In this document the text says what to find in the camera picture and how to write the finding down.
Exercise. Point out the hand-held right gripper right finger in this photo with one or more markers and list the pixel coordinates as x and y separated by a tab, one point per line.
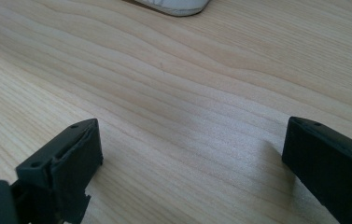
332	161

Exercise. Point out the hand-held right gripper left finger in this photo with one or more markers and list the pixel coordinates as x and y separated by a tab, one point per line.
67	161

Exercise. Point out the white shoe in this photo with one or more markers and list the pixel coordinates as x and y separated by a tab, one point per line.
176	6

